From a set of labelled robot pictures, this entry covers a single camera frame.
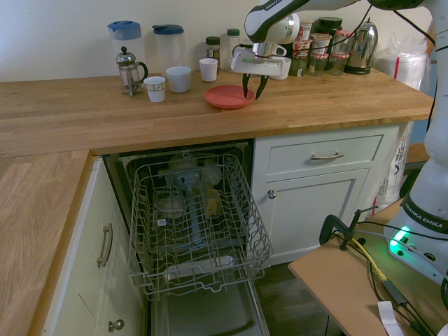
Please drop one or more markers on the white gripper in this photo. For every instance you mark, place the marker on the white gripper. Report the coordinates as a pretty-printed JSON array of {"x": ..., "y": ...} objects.
[{"x": 257, "y": 64}]

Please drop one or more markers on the coral red plate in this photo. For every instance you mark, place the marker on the coral red plate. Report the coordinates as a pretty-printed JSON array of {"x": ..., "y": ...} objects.
[{"x": 224, "y": 98}]

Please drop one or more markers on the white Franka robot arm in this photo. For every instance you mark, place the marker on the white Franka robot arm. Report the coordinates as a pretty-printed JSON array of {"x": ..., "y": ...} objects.
[{"x": 437, "y": 147}]

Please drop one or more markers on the grey dishwasher spray tube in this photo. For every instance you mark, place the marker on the grey dishwasher spray tube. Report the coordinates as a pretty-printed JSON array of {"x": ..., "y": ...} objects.
[{"x": 195, "y": 217}]

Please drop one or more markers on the built-in dishwasher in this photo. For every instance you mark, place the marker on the built-in dishwasher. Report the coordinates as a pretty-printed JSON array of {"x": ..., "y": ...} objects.
[{"x": 210, "y": 315}]

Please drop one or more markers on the white round tub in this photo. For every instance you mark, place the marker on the white round tub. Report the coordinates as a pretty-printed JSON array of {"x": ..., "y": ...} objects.
[{"x": 287, "y": 68}]

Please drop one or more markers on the clear jar green lid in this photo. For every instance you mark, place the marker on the clear jar green lid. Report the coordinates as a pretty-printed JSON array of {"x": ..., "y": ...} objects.
[{"x": 232, "y": 43}]

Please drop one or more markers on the small white cup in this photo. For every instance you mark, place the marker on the small white cup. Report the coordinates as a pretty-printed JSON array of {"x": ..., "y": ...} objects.
[{"x": 208, "y": 71}]

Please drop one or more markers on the spice jar black lid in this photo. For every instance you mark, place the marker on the spice jar black lid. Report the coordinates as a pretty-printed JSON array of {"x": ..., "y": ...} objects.
[{"x": 212, "y": 49}]

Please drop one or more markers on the red white yogurt pot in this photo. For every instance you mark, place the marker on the red white yogurt pot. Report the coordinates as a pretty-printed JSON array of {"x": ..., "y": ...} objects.
[{"x": 302, "y": 47}]

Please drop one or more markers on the glass jar checkered lid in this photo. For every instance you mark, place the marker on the glass jar checkered lid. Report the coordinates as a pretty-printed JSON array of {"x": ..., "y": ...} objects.
[
  {"x": 337, "y": 64},
  {"x": 318, "y": 64},
  {"x": 343, "y": 40}
]

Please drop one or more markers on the large white cup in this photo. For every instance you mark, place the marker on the large white cup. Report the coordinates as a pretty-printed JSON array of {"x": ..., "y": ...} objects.
[{"x": 178, "y": 80}]

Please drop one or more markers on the white cabinet drawer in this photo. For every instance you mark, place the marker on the white cabinet drawer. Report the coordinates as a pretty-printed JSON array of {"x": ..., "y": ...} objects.
[{"x": 290, "y": 154}]

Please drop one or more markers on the tall yogurt pot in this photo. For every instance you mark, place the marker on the tall yogurt pot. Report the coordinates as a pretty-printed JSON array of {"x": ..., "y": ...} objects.
[{"x": 307, "y": 29}]

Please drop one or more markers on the wide yogurt pot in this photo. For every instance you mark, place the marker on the wide yogurt pot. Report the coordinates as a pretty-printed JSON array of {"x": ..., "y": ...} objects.
[{"x": 320, "y": 43}]

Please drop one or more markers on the clear pitcher dark blue lid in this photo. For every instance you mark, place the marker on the clear pitcher dark blue lid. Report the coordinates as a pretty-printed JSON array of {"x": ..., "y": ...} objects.
[{"x": 168, "y": 49}]

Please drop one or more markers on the white plastic bottle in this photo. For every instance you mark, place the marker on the white plastic bottle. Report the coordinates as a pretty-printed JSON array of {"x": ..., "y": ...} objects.
[{"x": 211, "y": 171}]

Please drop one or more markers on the large tub black lid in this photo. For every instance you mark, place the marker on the large tub black lid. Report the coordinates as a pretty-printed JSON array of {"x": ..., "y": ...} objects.
[{"x": 327, "y": 24}]

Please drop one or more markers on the patterned paper cup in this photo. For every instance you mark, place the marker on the patterned paper cup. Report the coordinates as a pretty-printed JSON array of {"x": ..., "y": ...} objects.
[{"x": 154, "y": 91}]

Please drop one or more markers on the round metal door knob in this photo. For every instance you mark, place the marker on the round metal door knob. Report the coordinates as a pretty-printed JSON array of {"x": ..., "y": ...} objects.
[{"x": 272, "y": 194}]

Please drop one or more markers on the steel electric kettle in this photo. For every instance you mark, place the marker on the steel electric kettle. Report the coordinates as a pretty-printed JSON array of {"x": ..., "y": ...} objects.
[{"x": 364, "y": 49}]

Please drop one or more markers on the yellow plastic item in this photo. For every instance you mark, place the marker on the yellow plastic item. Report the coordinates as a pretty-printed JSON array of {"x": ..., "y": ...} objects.
[{"x": 212, "y": 201}]

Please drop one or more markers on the glass french press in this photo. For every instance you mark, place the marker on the glass french press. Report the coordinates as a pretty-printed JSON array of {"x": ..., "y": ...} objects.
[{"x": 127, "y": 75}]

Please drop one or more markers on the clear pitcher light blue lid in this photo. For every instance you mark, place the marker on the clear pitcher light blue lid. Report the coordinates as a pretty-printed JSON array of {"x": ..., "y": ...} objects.
[{"x": 126, "y": 38}]

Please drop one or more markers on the white cabinet door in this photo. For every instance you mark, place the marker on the white cabinet door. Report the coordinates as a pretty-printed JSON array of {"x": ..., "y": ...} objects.
[{"x": 315, "y": 217}]

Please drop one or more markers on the clear plastic container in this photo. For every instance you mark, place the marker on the clear plastic container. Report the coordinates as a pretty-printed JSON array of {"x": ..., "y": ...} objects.
[{"x": 168, "y": 203}]

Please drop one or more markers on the clear plastic bag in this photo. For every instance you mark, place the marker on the clear plastic bag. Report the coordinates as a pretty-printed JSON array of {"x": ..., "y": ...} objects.
[{"x": 409, "y": 70}]

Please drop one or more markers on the black C clamp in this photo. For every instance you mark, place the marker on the black C clamp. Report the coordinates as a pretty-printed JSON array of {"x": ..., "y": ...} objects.
[{"x": 327, "y": 225}]

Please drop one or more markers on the white printed sack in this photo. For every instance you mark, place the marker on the white printed sack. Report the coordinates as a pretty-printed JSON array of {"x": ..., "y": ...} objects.
[{"x": 393, "y": 175}]

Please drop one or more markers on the brown mounting board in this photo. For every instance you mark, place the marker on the brown mounting board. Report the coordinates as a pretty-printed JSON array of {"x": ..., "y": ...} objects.
[{"x": 336, "y": 276}]

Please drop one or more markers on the white paper strip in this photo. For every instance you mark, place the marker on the white paper strip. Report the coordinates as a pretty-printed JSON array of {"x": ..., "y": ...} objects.
[{"x": 388, "y": 318}]

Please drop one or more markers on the round metal cabinet knob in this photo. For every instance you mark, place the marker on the round metal cabinet knob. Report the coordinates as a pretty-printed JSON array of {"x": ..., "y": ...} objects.
[{"x": 116, "y": 325}]

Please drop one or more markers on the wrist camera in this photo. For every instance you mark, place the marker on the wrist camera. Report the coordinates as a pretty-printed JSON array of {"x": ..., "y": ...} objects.
[{"x": 280, "y": 50}]

